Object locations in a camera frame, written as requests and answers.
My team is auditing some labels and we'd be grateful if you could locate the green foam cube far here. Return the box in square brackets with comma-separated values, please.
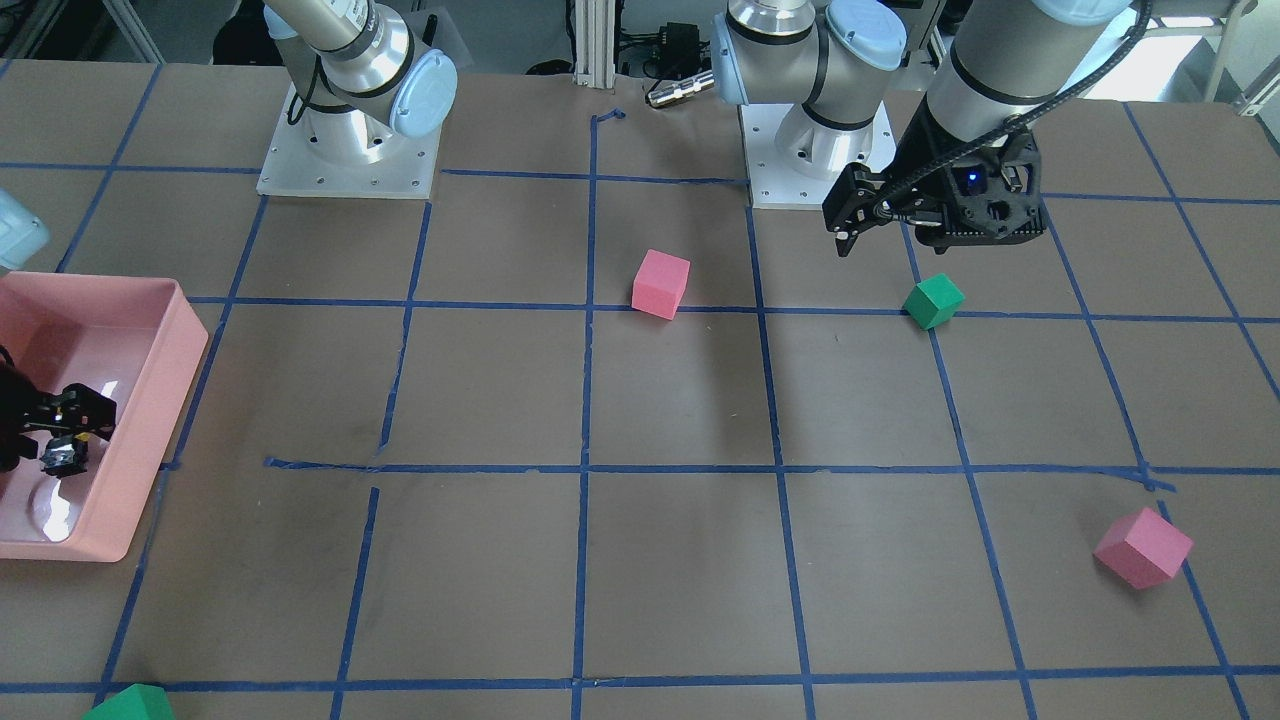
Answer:
[82, 684, 177, 720]

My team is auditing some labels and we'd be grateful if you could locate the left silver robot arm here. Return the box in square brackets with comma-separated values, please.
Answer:
[710, 1, 1151, 256]

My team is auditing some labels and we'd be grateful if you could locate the pink foam cube centre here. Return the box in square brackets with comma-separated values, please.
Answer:
[630, 249, 691, 322]

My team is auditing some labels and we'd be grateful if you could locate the green foam cube centre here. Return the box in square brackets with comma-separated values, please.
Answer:
[902, 273, 966, 331]

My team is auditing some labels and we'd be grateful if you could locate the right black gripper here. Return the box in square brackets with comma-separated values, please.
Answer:
[1, 346, 116, 473]

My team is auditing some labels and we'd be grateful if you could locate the pink foam cube outer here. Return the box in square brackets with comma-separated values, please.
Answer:
[1093, 509, 1196, 591]

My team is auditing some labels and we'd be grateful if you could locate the green foam cube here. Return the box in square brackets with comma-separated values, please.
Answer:
[82, 684, 177, 720]
[902, 273, 966, 331]

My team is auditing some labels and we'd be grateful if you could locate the yellow push button switch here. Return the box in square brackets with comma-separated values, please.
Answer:
[38, 432, 90, 478]

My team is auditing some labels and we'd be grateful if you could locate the silver cylinder connector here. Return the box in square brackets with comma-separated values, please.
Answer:
[645, 70, 716, 109]

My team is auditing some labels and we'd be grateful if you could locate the pink foam cube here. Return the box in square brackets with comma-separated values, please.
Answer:
[630, 249, 691, 322]
[1093, 509, 1196, 591]

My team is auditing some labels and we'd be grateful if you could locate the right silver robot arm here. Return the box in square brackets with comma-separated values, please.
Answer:
[1, 1, 458, 477]

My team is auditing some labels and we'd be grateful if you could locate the aluminium frame post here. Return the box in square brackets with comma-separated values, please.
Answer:
[571, 0, 618, 90]

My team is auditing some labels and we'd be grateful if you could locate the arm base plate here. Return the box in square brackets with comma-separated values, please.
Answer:
[739, 104, 896, 210]
[256, 88, 442, 200]

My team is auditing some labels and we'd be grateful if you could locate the pink plastic bin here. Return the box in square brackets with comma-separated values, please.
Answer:
[1, 272, 209, 562]

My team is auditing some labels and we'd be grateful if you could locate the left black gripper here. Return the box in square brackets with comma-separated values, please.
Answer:
[822, 124, 1044, 258]

